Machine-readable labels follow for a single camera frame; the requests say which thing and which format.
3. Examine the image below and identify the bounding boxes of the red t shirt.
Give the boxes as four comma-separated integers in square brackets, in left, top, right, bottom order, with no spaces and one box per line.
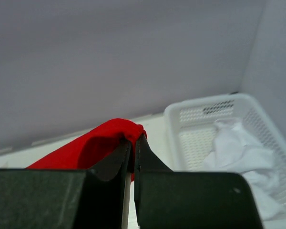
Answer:
[25,118,147,173]

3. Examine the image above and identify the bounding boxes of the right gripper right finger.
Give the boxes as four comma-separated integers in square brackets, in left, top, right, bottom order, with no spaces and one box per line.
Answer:
[134,135,263,229]

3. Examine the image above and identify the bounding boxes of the white plastic basket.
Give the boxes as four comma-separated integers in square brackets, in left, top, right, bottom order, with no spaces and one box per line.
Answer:
[164,94,286,207]

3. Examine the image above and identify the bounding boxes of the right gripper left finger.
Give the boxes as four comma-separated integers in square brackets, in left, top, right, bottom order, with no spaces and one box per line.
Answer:
[0,141,131,229]

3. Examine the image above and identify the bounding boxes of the white t shirt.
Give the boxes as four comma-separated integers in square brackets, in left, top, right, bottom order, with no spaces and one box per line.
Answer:
[202,118,286,220]

